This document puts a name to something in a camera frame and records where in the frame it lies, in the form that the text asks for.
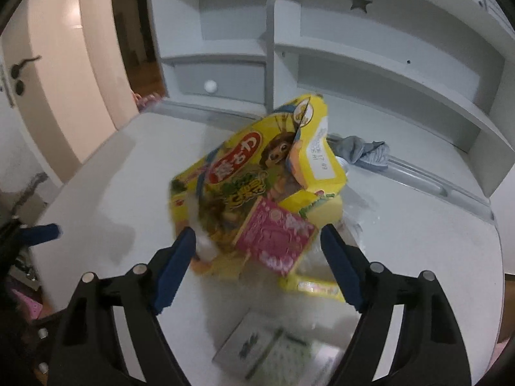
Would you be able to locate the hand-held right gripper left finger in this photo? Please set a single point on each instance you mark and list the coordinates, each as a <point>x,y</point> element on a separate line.
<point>177,273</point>

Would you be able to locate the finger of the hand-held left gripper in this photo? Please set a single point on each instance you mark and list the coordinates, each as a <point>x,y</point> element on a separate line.
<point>40,234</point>

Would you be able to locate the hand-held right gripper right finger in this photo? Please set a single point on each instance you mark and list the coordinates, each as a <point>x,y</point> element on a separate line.
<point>342,269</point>

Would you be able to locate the yellow snack box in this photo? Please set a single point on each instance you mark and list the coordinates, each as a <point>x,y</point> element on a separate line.
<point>314,287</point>

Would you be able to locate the pink snack box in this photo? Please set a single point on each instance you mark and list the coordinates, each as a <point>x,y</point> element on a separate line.
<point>273,237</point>

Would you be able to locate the large yellow snack bag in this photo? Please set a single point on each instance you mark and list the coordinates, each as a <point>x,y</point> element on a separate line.
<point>241,161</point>

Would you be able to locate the pink plastic item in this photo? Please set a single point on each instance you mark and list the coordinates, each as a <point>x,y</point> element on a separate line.
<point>28,305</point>

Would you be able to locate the clear plastic wrapper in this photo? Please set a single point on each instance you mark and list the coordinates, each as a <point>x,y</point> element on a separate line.
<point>356,217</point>

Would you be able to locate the white flat packet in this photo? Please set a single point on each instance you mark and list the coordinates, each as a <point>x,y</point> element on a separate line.
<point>257,341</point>

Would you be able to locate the grey crumpled cloth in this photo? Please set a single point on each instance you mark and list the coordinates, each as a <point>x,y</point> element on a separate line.
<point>362,150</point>

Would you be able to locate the cream door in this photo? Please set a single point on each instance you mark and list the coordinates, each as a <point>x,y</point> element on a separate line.
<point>72,68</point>

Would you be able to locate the pink slipper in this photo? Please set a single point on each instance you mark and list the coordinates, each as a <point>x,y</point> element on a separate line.
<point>147,100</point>

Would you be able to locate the white drawer with knob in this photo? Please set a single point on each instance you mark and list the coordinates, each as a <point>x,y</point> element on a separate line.
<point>225,80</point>

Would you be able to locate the white shelf unit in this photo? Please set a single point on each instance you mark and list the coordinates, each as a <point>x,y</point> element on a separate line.
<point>362,40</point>

